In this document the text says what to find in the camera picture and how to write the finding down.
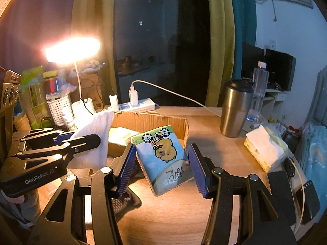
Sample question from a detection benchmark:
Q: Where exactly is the black smartphone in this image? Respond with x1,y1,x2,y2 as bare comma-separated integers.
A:
268,171,296,226

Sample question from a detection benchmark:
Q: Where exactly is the white cloth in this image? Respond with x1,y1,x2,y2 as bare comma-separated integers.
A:
68,110,114,171

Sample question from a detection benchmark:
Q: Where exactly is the paper cup stack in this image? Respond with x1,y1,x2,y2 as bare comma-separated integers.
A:
13,113,31,131

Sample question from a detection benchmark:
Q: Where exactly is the cardboard box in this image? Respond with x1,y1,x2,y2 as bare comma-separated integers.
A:
107,109,190,159

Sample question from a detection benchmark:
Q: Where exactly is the grey striped sock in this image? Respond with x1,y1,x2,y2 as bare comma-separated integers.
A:
111,187,142,218

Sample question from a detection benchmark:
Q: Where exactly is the yellow tissue pack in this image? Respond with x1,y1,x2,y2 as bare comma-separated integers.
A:
244,125,288,173

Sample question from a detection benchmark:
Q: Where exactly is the black speaker monitor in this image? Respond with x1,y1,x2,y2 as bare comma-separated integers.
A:
265,49,296,91

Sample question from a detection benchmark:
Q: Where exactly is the steel travel mug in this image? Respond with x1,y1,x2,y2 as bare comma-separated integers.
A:
220,79,254,138

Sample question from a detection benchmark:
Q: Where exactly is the red thread spool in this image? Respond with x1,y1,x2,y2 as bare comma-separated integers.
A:
44,77,57,94

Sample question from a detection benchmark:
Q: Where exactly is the green snack bag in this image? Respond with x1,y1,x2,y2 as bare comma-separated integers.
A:
19,66,53,129

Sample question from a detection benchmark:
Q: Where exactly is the white plastic basket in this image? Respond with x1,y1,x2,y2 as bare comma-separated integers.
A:
47,96,74,126

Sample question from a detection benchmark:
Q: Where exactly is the white desk lamp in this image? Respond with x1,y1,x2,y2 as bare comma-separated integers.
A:
44,37,100,128

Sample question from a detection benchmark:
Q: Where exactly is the white charger with cable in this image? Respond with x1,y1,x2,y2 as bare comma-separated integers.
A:
130,80,221,118

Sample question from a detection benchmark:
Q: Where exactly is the clear water bottle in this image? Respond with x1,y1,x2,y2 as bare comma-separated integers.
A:
247,61,269,122

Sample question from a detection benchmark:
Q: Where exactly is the cartoon tissue pack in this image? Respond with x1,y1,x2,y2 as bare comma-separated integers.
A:
131,125,193,196

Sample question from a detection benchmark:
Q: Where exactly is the white power strip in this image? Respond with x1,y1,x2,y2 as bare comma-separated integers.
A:
119,98,156,112

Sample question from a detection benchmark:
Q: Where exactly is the grey headboard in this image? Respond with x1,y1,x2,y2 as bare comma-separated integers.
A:
306,67,327,127

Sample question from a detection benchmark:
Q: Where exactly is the small white charger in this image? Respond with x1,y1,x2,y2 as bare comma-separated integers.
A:
109,95,120,112

